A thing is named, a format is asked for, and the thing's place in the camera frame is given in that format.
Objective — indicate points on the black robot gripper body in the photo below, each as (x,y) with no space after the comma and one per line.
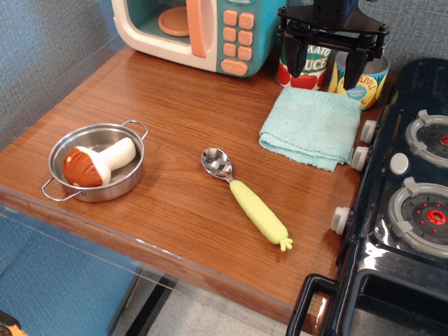
(337,25)

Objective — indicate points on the pineapple can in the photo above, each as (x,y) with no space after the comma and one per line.
(370,84)

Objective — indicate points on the small steel pot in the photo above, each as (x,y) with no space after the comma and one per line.
(97,137)

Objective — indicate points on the tomato sauce can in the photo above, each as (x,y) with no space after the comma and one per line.
(312,76)

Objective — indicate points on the toy microwave teal and cream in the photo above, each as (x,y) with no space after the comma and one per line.
(233,38)

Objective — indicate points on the spoon with green handle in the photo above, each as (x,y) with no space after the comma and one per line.
(218,164)

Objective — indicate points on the toy mushroom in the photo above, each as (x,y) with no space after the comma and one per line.
(84,167)

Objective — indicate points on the black toy stove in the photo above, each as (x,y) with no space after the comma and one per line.
(392,264)

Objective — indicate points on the light blue folded cloth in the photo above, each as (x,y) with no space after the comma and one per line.
(312,127)

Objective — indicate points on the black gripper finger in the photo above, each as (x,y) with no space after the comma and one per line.
(295,51)
(356,61)

